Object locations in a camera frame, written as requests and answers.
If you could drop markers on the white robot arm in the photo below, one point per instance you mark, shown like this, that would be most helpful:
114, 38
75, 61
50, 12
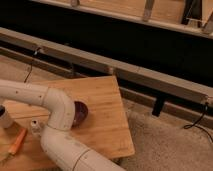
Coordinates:
64, 150

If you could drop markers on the bamboo wooden board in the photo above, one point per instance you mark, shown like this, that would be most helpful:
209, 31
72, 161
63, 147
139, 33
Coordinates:
104, 130

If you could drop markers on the white cylindrical container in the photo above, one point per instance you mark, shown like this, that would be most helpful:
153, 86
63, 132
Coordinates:
5, 119

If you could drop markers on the grey metal rail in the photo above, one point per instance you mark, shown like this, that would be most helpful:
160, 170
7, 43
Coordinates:
165, 83

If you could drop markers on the black metal bracket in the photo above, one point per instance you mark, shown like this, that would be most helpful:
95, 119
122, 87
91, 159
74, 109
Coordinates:
158, 106

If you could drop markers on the orange handled tool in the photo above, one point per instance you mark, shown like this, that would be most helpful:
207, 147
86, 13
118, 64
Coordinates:
14, 148

